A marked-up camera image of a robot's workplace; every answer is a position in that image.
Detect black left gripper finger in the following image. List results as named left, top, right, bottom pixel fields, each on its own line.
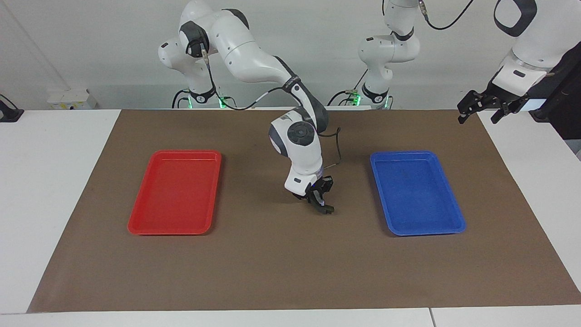
left=491, top=105, right=512, bottom=124
left=457, top=91, right=485, bottom=124

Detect brown table mat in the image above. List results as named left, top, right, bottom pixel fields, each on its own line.
left=26, top=109, right=581, bottom=314

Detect blue plastic tray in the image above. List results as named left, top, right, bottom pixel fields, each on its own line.
left=369, top=151, right=467, bottom=237

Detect red plastic tray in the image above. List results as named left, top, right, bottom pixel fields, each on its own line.
left=128, top=150, right=222, bottom=236

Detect white power strip box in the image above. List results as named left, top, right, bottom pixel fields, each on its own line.
left=48, top=89, right=98, bottom=110

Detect black table clamp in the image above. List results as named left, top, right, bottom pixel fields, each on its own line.
left=0, top=94, right=25, bottom=123

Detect black stand frame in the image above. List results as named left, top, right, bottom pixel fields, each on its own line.
left=529, top=42, right=581, bottom=140

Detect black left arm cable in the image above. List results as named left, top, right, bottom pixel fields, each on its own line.
left=381, top=0, right=475, bottom=31

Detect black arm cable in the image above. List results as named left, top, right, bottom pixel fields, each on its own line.
left=202, top=49, right=342, bottom=171
left=381, top=0, right=475, bottom=31

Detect black left base cables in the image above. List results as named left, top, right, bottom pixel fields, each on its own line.
left=327, top=70, right=369, bottom=108

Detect black base cables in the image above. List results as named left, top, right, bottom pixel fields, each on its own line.
left=327, top=70, right=369, bottom=108
left=171, top=89, right=236, bottom=109

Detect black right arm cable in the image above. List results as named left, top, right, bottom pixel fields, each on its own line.
left=202, top=49, right=342, bottom=171

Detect black right base cables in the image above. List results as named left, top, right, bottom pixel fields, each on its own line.
left=171, top=89, right=236, bottom=109

